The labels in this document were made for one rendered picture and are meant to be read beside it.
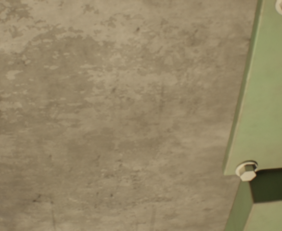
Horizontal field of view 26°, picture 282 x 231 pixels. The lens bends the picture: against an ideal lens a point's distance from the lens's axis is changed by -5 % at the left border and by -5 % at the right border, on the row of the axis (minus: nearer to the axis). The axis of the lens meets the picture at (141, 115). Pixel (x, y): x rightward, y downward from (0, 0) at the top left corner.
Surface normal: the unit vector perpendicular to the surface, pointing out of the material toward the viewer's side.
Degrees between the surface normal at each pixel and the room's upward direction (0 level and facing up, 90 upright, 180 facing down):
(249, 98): 0
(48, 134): 0
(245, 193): 90
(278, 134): 0
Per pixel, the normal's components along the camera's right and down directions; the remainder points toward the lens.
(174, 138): 0.10, 0.73
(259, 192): 0.06, -0.69
